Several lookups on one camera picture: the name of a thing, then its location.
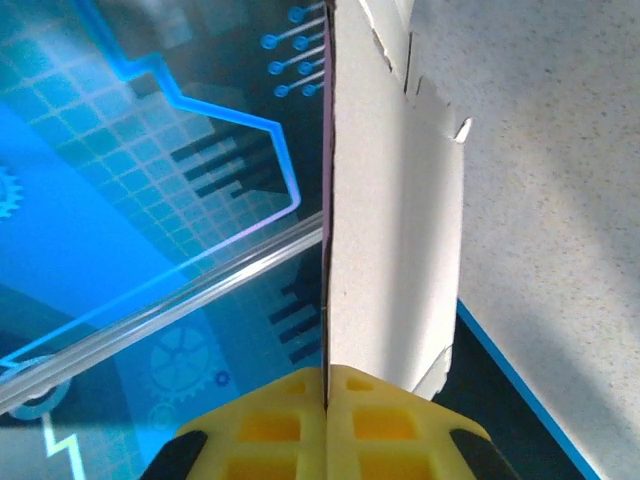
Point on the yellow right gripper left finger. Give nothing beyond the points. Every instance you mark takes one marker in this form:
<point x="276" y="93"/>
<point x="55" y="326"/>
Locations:
<point x="270" y="430"/>

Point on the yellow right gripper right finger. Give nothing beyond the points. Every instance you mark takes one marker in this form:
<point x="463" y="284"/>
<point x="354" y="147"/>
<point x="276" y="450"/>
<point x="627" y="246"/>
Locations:
<point x="385" y="430"/>

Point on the blue table edge strip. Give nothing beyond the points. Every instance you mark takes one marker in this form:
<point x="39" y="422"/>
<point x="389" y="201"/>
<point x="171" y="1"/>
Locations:
<point x="525" y="395"/>

